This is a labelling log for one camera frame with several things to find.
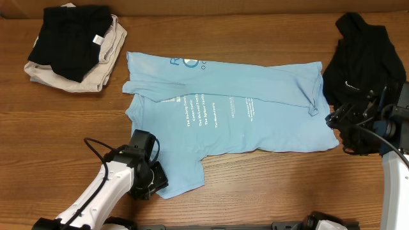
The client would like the light blue printed t-shirt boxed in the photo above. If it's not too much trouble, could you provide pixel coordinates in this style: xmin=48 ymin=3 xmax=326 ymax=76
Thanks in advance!
xmin=123 ymin=52 xmax=339 ymax=199

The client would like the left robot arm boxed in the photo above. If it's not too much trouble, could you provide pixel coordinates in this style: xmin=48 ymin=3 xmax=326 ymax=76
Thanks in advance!
xmin=32 ymin=130 xmax=168 ymax=230

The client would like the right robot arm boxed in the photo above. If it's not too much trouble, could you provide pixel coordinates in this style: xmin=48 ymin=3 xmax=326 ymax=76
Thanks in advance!
xmin=325 ymin=82 xmax=408 ymax=229

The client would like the black t-shirt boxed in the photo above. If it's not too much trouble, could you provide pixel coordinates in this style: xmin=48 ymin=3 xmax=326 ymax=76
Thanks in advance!
xmin=323 ymin=12 xmax=406 ymax=142

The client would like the folded beige garment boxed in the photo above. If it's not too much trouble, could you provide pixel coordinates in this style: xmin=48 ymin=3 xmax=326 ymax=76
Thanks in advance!
xmin=24 ymin=3 xmax=127 ymax=93

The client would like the folded black garment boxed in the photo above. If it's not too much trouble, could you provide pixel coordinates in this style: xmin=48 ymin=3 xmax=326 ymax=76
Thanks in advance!
xmin=28 ymin=5 xmax=113 ymax=82

